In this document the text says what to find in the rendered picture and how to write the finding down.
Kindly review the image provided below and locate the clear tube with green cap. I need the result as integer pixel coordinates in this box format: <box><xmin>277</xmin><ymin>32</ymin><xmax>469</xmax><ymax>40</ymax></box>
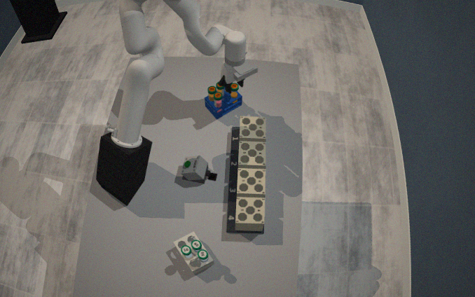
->
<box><xmin>198</xmin><ymin>249</ymin><xmax>208</xmax><ymax>262</ymax></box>
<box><xmin>181</xmin><ymin>245</ymin><xmax>193</xmax><ymax>258</ymax></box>
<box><xmin>191</xmin><ymin>240</ymin><xmax>202</xmax><ymax>253</ymax></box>

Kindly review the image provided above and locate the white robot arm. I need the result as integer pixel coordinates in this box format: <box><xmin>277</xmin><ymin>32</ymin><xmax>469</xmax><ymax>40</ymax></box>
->
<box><xmin>106</xmin><ymin>0</ymin><xmax>258</xmax><ymax>148</ymax></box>

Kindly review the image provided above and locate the blue tube rack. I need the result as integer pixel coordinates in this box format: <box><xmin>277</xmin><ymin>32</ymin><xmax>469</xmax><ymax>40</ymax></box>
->
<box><xmin>205</xmin><ymin>88</ymin><xmax>242</xmax><ymax>119</ymax></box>

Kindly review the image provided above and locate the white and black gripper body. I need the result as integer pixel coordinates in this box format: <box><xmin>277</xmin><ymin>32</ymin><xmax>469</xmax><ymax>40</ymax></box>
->
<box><xmin>221</xmin><ymin>60</ymin><xmax>236</xmax><ymax>84</ymax></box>

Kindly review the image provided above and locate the clear plastic tube rack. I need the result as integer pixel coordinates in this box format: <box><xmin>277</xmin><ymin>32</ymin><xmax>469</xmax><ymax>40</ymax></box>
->
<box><xmin>174</xmin><ymin>232</ymin><xmax>214</xmax><ymax>274</ymax></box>

